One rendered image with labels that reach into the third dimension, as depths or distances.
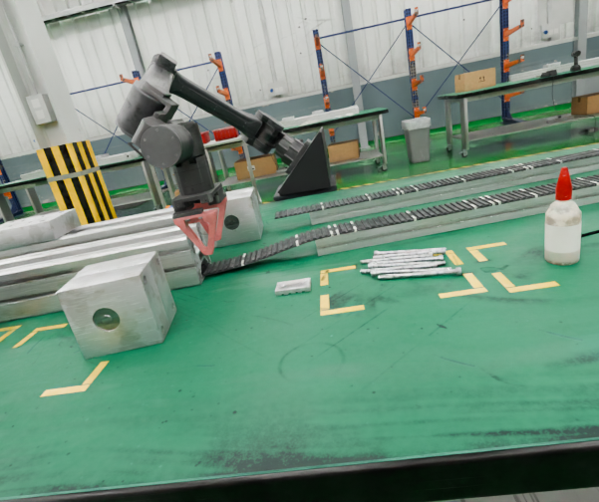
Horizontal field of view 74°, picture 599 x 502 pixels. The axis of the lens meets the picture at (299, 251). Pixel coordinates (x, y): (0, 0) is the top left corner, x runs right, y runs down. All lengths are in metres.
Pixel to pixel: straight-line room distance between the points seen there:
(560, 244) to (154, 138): 0.53
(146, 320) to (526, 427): 0.41
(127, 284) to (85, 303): 0.06
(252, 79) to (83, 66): 3.31
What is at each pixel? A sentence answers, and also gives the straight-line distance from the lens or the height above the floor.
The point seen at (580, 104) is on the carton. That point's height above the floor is 0.36.
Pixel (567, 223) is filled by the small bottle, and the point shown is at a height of 0.83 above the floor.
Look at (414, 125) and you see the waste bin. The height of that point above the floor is 0.49.
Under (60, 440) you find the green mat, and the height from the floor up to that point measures 0.78.
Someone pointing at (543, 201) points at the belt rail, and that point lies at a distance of 0.78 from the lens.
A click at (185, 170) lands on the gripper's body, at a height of 0.96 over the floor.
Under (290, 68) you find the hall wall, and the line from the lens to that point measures 8.36.
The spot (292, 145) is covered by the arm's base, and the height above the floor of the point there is 0.91.
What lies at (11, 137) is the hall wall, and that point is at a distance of 10.53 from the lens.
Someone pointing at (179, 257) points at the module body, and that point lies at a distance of 0.67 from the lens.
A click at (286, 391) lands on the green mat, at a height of 0.78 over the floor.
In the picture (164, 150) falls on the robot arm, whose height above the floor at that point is 1.00.
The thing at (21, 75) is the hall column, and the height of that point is 1.70.
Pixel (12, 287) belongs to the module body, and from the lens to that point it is 0.81.
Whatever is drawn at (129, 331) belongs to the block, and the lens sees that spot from 0.55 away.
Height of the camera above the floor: 1.02
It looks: 20 degrees down
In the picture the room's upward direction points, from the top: 12 degrees counter-clockwise
